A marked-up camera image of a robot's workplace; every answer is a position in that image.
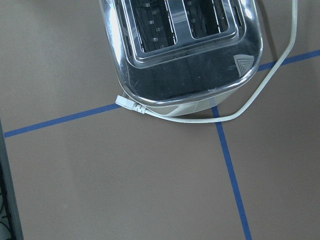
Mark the blue tape line crosswise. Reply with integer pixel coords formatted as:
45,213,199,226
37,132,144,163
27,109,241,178
4,49,320,138

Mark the white toaster power cord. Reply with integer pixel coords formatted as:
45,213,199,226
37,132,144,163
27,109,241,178
115,0,298,124

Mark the blue tape line far left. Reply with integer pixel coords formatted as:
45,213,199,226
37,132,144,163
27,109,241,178
215,122,253,240

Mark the dark table edge rail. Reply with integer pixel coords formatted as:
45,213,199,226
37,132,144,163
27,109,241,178
0,129,24,240

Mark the silver toaster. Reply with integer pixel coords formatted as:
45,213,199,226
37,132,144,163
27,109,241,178
99,0,263,117

